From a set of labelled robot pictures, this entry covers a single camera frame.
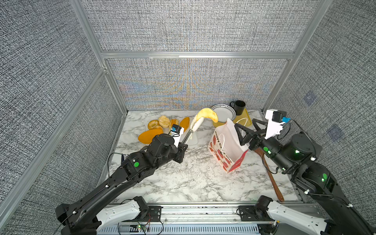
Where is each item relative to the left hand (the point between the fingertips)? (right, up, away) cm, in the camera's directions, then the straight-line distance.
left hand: (189, 145), depth 65 cm
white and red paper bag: (+25, -6, +33) cm, 42 cm away
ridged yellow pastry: (-11, +11, +43) cm, 46 cm away
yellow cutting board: (+28, +12, +11) cm, 33 cm away
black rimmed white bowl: (+29, +19, +54) cm, 65 cm away
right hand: (+21, +11, -12) cm, 26 cm away
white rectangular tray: (+2, +2, +3) cm, 4 cm away
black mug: (+39, +23, +46) cm, 64 cm away
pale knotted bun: (-18, +11, +44) cm, 49 cm away
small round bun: (-25, +9, +43) cm, 50 cm away
